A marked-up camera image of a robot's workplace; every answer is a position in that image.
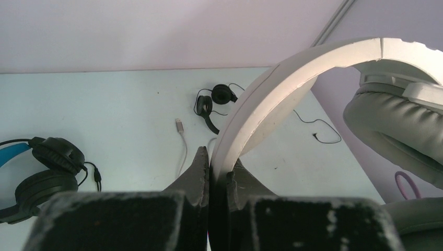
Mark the black and blue headset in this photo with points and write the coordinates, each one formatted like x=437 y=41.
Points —
x=63 y=161

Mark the aluminium frame post right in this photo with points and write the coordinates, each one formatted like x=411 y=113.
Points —
x=333 y=22

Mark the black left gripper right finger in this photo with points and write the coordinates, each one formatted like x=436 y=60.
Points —
x=261 y=220

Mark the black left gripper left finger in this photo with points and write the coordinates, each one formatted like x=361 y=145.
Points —
x=175 y=218

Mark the white gaming headset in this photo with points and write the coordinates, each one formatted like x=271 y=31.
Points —
x=389 y=93

